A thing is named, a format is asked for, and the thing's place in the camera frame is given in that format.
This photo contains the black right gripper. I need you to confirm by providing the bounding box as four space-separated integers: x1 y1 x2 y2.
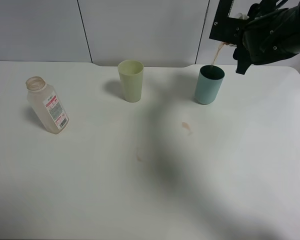
233 0 300 75

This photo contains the glass cup with blue sleeve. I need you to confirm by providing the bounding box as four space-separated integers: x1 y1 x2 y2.
224 13 249 48

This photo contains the translucent plastic drink bottle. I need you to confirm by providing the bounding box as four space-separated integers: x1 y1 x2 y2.
25 76 69 135

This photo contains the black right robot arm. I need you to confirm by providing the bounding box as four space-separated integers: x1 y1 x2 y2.
233 0 300 75

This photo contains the teal plastic cup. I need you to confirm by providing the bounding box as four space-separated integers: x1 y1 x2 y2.
194 65 225 105

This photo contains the pale green plastic cup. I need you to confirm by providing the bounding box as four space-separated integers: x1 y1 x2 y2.
117 59 144 103

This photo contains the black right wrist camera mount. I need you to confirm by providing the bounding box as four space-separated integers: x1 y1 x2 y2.
209 0 247 45

